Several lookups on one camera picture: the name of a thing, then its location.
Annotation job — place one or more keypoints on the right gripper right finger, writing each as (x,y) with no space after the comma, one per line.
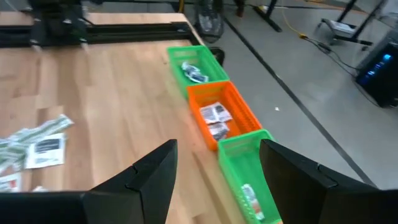
(304,193)

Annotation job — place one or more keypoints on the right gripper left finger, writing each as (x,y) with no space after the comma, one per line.
(149,186)

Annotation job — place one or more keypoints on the white red-print packet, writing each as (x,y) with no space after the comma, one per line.
(11,183)
(252,202)

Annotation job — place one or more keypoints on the white wipe packet dark label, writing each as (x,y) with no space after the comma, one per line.
(219,131)
(216,112)
(46,151)
(189,68)
(199,77)

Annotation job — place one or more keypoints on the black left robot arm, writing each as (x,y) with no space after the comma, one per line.
(59,21)

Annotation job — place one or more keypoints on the green plastic basket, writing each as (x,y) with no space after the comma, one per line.
(214,70)
(239,161)

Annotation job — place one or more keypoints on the green striped bandage wrapper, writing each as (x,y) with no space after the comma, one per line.
(53,124)
(12,155)

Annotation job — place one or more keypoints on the black computer tower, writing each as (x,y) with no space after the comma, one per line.
(379,74)

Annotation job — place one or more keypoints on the black stand white base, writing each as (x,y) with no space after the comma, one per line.
(339,28)

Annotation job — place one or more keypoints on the black floor fan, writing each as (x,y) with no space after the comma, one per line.
(209,21)

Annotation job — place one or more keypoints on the black table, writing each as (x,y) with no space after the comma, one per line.
(269,15)

